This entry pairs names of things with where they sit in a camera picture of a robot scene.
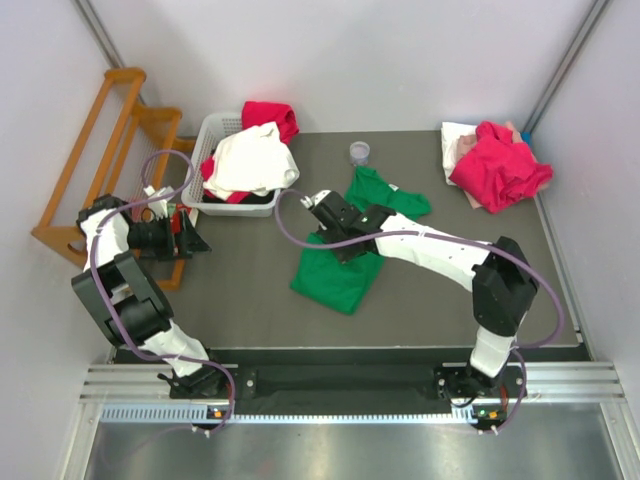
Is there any green t shirt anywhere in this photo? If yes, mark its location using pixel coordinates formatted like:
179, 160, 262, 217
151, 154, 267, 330
289, 165, 433, 317

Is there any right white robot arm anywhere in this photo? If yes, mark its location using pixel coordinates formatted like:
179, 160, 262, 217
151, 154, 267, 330
301, 190, 539, 400

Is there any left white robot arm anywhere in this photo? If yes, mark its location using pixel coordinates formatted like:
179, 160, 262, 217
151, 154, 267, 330
71, 195, 234, 399

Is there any blue item behind shirts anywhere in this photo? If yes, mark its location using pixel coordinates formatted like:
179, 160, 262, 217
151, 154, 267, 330
521, 132, 532, 147

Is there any colourful red box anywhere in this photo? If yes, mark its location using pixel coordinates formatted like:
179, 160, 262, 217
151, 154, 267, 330
168, 203, 199, 235

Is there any jar of paper clips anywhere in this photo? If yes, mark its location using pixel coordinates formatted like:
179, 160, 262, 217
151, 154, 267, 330
349, 141, 370, 167

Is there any black t shirt in basket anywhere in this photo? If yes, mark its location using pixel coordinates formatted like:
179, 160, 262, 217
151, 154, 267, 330
202, 190, 275, 205

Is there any wooden rack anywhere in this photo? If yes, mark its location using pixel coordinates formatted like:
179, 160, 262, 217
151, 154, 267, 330
31, 67, 195, 268

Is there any white t shirt in basket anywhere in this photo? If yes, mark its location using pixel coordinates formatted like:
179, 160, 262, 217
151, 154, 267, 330
203, 122, 300, 200

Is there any white laundry basket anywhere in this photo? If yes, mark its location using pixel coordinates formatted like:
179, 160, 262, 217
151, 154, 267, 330
180, 111, 282, 218

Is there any red t shirt in basket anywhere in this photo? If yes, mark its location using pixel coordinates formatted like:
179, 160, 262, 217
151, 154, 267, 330
200, 101, 299, 182

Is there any folded white t shirt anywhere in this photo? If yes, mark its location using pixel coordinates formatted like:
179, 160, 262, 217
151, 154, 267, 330
440, 122, 477, 186

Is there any folded pink t shirt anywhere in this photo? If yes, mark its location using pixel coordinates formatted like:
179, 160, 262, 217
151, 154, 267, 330
453, 120, 540, 210

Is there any crumpled red t shirt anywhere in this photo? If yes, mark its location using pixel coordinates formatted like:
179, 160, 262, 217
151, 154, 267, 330
448, 120, 554, 215

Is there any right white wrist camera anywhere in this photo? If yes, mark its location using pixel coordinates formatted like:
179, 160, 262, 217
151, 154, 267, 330
300, 190, 332, 211

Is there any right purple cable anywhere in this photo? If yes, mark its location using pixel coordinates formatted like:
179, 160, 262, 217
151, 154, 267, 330
273, 188, 567, 434

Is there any slotted cable duct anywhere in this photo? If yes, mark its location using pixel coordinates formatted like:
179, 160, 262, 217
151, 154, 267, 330
100, 403, 506, 426

